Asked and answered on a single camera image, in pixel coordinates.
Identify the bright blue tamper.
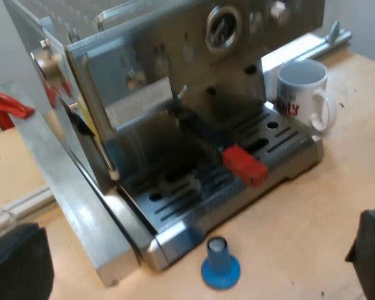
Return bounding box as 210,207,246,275
201,236,241,290

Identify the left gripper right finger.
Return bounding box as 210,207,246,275
344,208,375,300

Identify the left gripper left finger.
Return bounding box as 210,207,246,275
0,222,55,300

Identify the red clamp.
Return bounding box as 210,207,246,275
0,90,36,131

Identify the filter holder with red-ended handle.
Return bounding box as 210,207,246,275
137,104,269,189

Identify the steel espresso machine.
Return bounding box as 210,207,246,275
2,0,326,273

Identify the aluminium rail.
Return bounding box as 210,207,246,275
262,21,353,99
0,186,56,239

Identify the white mug with red and black print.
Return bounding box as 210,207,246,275
276,59,338,136

